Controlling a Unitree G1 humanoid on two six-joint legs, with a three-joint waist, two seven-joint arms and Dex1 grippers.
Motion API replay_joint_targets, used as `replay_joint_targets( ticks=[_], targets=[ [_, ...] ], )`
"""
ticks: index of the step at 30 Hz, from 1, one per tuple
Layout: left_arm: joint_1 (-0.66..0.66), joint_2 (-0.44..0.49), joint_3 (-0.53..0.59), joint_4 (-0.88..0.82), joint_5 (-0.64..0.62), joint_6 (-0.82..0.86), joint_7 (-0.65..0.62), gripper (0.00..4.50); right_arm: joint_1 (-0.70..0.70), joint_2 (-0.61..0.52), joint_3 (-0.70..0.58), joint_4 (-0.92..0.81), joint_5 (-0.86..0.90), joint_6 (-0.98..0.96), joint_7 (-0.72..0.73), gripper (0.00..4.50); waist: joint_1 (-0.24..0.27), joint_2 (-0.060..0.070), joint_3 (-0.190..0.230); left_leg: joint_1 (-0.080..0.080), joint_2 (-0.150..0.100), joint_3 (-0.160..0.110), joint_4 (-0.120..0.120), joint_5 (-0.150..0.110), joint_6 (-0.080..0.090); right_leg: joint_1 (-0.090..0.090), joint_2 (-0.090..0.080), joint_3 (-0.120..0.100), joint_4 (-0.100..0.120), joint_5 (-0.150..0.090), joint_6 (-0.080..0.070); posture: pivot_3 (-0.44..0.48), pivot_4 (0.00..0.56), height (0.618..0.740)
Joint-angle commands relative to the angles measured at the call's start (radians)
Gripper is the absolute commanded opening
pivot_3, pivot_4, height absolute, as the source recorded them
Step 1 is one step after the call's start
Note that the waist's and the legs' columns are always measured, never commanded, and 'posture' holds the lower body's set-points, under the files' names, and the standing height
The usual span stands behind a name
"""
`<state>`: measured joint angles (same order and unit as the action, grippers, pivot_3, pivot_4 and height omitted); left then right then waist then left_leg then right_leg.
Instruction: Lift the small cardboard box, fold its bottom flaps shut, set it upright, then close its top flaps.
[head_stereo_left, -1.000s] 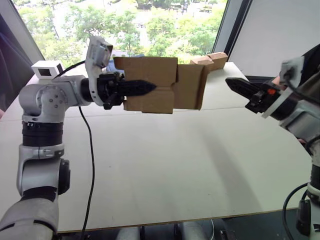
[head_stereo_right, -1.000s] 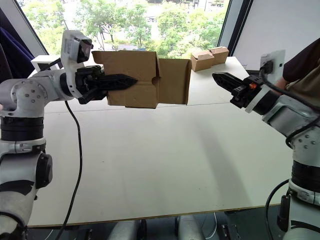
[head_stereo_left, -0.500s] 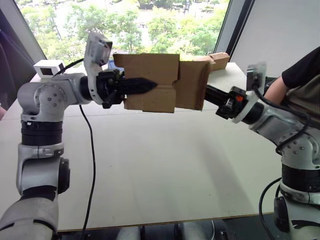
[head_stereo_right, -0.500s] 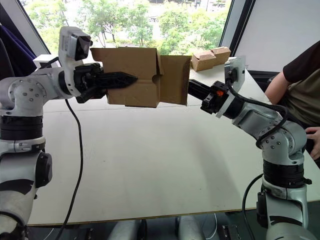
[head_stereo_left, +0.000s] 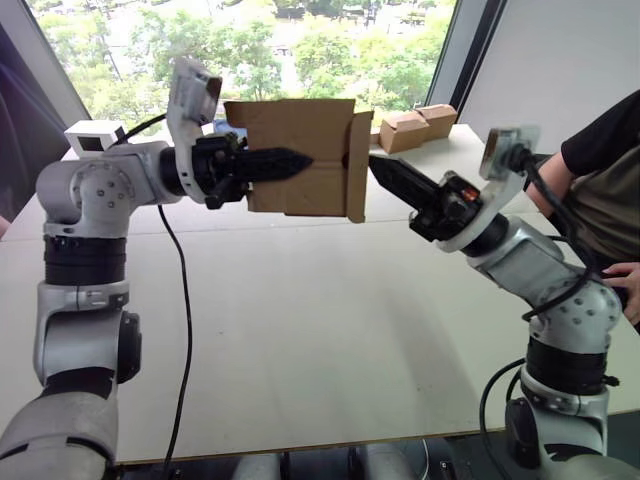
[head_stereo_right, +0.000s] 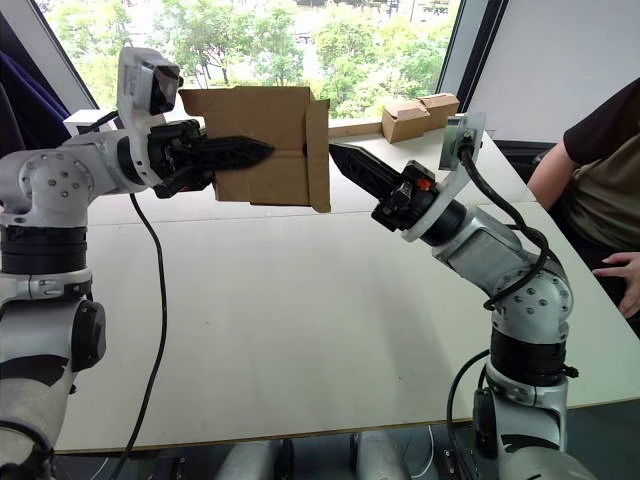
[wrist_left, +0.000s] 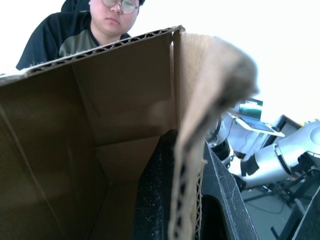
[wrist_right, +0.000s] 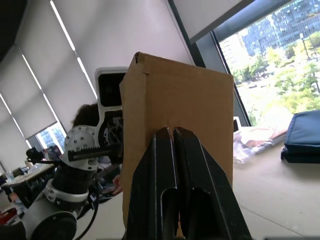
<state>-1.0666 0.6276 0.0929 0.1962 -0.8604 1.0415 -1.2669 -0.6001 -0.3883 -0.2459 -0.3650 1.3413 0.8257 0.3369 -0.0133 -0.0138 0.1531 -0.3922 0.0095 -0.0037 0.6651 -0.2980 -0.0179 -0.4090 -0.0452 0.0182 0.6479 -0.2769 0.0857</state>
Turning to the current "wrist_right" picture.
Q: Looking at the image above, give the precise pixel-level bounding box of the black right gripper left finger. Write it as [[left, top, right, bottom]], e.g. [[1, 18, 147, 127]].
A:
[[126, 126, 180, 240]]

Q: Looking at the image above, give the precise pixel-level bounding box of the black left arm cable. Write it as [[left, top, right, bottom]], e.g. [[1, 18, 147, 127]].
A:
[[73, 174, 102, 240]]

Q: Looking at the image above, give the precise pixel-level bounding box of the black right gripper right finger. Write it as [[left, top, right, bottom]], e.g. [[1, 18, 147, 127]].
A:
[[173, 126, 252, 240]]

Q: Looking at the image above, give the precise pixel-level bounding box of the white roller blind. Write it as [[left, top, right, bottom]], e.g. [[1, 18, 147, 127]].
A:
[[0, 46, 59, 141]]

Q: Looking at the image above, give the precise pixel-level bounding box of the clear plastic bag with contents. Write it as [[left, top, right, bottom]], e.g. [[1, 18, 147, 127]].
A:
[[233, 124, 288, 164]]

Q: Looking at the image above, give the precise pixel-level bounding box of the bare hand of dark-haired person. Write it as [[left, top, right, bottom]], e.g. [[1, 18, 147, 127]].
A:
[[112, 174, 125, 195]]

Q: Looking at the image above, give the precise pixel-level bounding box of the black window frame post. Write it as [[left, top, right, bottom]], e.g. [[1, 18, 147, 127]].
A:
[[168, 0, 252, 127]]

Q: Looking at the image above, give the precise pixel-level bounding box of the cluttered background desk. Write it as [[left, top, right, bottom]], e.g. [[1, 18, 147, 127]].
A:
[[0, 146, 65, 193]]

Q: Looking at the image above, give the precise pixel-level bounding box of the dark-haired seated person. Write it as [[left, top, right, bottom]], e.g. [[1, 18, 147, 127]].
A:
[[71, 103, 125, 198]]

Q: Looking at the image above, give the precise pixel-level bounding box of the small brown cardboard box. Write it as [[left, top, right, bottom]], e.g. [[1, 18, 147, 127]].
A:
[[119, 51, 235, 240]]

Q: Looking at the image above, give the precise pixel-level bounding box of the white box with black windows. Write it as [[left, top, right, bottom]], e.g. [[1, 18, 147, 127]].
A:
[[232, 116, 242, 132]]

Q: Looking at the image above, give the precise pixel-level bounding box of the navy blue fabric bag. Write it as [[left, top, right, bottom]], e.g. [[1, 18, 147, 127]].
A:
[[280, 109, 320, 165]]

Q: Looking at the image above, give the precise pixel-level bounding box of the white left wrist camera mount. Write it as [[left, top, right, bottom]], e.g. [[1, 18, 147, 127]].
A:
[[95, 66, 130, 149]]

